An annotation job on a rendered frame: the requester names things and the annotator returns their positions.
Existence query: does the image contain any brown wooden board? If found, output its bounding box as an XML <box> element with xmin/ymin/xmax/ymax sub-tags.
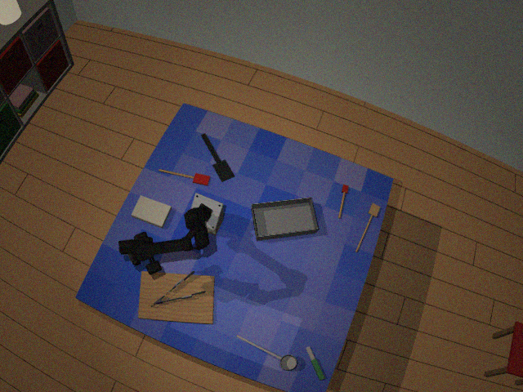
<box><xmin>138</xmin><ymin>271</ymin><xmax>215</xmax><ymax>324</ymax></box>

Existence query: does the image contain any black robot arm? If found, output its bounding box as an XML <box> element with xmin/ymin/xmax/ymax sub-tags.
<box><xmin>118</xmin><ymin>203</ymin><xmax>213</xmax><ymax>265</ymax></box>

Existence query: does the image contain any small dark pan with long handle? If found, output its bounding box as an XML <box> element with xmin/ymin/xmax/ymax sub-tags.
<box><xmin>237</xmin><ymin>335</ymin><xmax>297</xmax><ymax>371</ymax></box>

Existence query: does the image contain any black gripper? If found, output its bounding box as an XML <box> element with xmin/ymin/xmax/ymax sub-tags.
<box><xmin>134</xmin><ymin>232</ymin><xmax>162</xmax><ymax>274</ymax></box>

